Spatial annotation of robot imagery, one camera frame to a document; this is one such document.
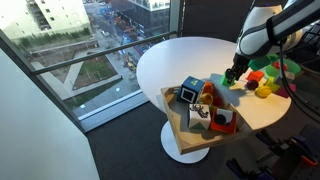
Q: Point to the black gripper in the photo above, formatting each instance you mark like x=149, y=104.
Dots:
x=240, y=63

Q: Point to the orange block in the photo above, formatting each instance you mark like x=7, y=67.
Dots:
x=255, y=76

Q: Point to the red soft toy cube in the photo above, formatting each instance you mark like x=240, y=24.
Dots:
x=227, y=126

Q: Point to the yellow orange toy peach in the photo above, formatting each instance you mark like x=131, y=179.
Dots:
x=206, y=98

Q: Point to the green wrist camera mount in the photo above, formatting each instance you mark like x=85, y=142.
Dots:
x=261, y=62

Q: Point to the purple black clamp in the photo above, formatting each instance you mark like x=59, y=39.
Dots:
x=240, y=168

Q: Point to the green plastic bowl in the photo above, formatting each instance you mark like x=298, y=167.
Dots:
x=271, y=71

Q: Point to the white zebra soft cube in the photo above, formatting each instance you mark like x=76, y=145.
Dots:
x=199, y=120

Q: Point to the black clamp orange tips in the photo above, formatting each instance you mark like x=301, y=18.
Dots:
x=293, y=146

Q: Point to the grey block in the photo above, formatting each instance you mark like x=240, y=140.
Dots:
x=289, y=76

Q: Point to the yellow toy lemon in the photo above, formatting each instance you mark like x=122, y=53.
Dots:
x=263, y=91

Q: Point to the purple toy plum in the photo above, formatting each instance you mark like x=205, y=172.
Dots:
x=252, y=84

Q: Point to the red toy tomato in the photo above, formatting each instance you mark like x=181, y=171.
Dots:
x=217, y=101

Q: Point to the white table pedestal base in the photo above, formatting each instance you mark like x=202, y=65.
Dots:
x=170, y=143

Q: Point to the black chair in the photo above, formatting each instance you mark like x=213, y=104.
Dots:
x=308, y=50

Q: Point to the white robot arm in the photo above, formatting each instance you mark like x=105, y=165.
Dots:
x=256, y=33

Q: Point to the blue black soft cube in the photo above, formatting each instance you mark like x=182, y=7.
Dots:
x=190, y=87

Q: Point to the orange toy fruit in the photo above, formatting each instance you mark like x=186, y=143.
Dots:
x=209, y=88

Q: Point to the dark window handrail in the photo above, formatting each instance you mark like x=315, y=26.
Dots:
x=100, y=53

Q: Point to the wooden tray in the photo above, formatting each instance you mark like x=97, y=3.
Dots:
x=186, y=141

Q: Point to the yellow green block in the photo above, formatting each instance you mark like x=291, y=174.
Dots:
x=274, y=87

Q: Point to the red toy apple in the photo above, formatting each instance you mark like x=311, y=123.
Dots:
x=277, y=66

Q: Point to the magenta block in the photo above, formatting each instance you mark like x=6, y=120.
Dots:
x=283, y=92

